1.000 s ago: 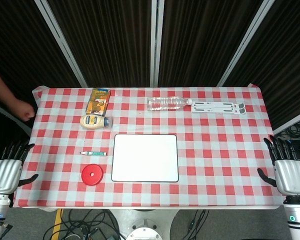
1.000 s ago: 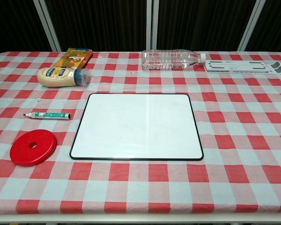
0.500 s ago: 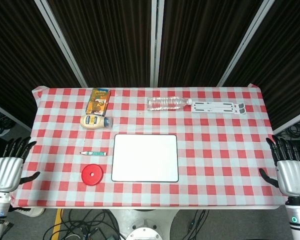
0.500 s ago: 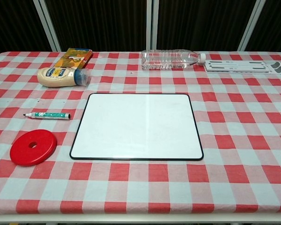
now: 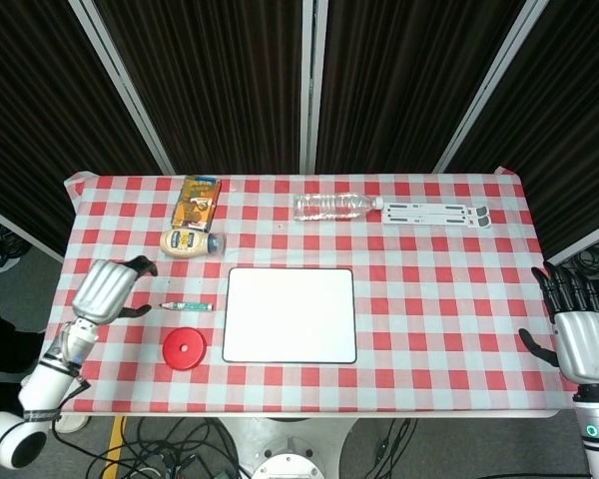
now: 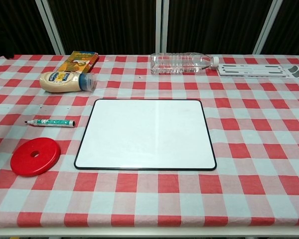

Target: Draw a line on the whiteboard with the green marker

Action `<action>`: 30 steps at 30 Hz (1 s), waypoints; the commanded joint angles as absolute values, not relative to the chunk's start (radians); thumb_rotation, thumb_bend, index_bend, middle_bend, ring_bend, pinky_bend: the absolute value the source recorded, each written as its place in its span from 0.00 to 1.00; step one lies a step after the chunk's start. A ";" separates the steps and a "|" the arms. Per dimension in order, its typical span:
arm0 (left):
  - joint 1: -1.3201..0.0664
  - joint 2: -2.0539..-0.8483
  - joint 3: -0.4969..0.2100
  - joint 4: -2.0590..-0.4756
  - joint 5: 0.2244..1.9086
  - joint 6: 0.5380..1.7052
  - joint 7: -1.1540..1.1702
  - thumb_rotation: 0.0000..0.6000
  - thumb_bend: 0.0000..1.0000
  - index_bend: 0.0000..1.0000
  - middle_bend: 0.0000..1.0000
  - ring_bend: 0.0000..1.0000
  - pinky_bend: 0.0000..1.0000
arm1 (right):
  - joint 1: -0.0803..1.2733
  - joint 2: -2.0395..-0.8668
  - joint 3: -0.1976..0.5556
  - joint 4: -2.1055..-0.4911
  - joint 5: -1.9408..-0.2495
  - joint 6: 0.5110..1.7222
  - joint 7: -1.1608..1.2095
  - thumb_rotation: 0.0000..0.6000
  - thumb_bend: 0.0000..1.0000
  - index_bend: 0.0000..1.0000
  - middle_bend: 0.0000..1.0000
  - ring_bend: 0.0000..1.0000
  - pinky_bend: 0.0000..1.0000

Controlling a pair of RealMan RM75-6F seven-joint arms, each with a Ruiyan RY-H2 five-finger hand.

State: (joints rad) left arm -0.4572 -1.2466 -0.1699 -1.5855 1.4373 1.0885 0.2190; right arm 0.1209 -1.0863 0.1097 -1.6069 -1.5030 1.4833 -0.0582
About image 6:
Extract mayonnaise squeeze bottle blue cap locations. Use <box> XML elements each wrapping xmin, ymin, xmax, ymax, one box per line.
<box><xmin>39</xmin><ymin>71</ymin><xmax>98</xmax><ymax>94</ymax></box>

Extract red white checkered tablecloth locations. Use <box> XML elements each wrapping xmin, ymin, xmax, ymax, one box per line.
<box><xmin>0</xmin><ymin>54</ymin><xmax>299</xmax><ymax>229</ymax></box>

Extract white metal frame post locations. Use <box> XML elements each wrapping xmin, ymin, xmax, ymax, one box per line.
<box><xmin>252</xmin><ymin>0</ymin><xmax>281</xmax><ymax>55</ymax></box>
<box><xmin>34</xmin><ymin>0</ymin><xmax>66</xmax><ymax>55</ymax></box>
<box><xmin>155</xmin><ymin>0</ymin><xmax>169</xmax><ymax>55</ymax></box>

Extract yellow orange cardboard box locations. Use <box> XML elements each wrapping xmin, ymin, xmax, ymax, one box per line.
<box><xmin>57</xmin><ymin>51</ymin><xmax>100</xmax><ymax>74</ymax></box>

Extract white folding stand grey pads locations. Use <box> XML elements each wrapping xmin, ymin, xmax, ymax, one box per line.
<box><xmin>217</xmin><ymin>63</ymin><xmax>299</xmax><ymax>80</ymax></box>

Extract white dry-erase board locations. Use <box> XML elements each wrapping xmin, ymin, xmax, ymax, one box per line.
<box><xmin>74</xmin><ymin>99</ymin><xmax>217</xmax><ymax>171</ymax></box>

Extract clear plastic water bottle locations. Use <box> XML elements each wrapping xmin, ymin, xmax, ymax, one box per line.
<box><xmin>150</xmin><ymin>52</ymin><xmax>220</xmax><ymax>75</ymax></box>

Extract green and white marker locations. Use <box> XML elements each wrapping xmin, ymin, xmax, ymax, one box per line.
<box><xmin>24</xmin><ymin>119</ymin><xmax>76</xmax><ymax>128</ymax></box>

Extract red round disc with hole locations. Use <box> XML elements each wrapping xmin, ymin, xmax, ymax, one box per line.
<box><xmin>10</xmin><ymin>137</ymin><xmax>62</xmax><ymax>178</ymax></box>

